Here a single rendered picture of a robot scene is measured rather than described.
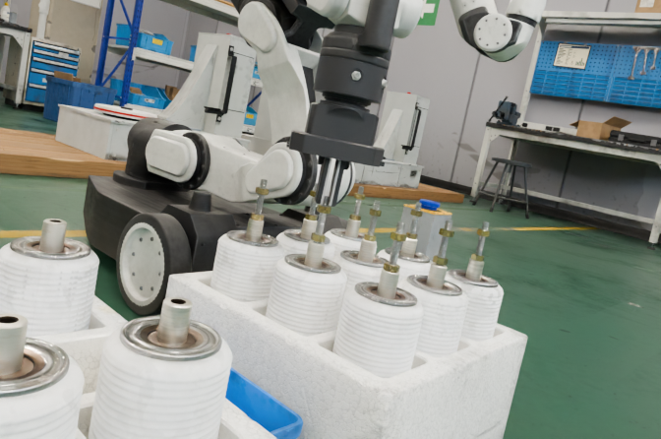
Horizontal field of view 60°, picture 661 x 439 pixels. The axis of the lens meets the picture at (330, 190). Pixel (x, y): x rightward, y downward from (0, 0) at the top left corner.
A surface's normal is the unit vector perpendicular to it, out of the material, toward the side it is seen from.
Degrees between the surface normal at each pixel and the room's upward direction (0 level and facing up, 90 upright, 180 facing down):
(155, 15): 90
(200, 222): 45
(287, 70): 114
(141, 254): 90
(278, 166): 90
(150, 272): 90
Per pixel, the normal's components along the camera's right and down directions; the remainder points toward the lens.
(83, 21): 0.73, 0.22
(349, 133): 0.11, 0.14
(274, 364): -0.63, -0.04
